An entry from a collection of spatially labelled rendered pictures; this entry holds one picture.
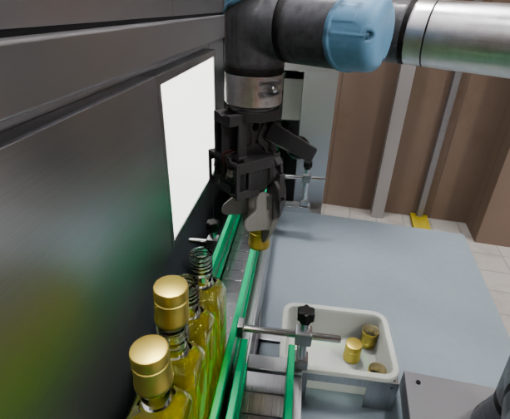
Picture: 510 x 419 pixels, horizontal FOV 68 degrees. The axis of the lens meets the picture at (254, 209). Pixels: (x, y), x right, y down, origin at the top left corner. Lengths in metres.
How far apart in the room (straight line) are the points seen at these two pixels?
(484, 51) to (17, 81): 0.47
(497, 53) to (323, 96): 0.86
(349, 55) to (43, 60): 0.29
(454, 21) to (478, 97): 2.45
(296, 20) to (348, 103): 2.44
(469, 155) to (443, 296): 2.01
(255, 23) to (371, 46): 0.13
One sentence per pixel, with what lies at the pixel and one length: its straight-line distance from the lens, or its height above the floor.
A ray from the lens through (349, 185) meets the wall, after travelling 3.06.
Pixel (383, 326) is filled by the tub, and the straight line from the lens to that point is 0.87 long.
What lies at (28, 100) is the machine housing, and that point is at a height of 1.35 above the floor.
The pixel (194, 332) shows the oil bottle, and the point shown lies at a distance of 0.47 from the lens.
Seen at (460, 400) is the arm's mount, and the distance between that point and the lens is 0.86.
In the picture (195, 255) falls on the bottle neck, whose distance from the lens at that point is 0.51.
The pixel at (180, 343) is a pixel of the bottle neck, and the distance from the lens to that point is 0.42.
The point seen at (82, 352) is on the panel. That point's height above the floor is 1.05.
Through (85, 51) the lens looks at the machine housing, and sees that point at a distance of 0.49.
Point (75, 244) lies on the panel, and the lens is 0.46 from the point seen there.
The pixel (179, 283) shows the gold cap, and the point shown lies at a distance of 0.38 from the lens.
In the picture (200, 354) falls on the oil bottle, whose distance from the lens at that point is 0.45.
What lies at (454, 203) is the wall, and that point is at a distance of 3.20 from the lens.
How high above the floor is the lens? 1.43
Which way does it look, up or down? 29 degrees down
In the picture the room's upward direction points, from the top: 2 degrees clockwise
